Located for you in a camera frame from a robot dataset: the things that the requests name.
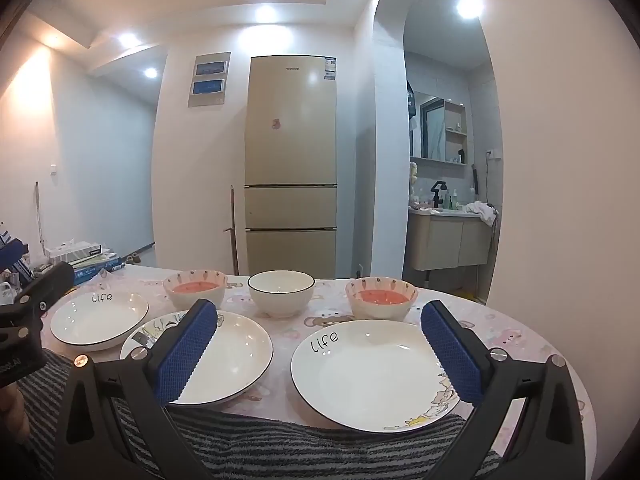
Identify white cartoon plate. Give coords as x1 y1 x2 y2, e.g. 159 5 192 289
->
119 309 275 406

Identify white life plate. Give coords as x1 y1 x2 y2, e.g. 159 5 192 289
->
50 292 149 351
290 320 460 434

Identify pink strawberry bowl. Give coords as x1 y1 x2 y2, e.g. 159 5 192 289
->
345 276 419 322
163 270 228 311

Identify white bowl black rim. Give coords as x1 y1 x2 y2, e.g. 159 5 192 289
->
247 270 316 318

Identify person's left hand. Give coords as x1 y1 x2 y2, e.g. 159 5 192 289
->
0 384 30 444

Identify stack of books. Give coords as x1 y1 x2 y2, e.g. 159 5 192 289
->
34 242 125 285

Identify striped grey black sweater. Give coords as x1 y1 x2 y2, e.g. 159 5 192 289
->
18 351 464 479

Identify pink cartoon tablecloth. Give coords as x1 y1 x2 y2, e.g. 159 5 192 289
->
39 264 597 461

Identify beige bathroom vanity cabinet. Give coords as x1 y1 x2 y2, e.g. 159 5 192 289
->
406 209 491 271

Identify red broom with dustpan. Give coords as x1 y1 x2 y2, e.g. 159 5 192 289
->
227 186 240 275

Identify white cloth on sink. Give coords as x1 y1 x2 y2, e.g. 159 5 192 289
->
462 200 498 228

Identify black faucet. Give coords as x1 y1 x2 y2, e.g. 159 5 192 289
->
431 180 446 208

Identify bathroom mirror cabinet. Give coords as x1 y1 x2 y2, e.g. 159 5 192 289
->
409 92 469 166

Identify beige three-door refrigerator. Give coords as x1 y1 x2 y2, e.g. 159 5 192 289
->
244 55 337 278

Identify grey wall electrical panel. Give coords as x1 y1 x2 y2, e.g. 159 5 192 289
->
188 52 231 107

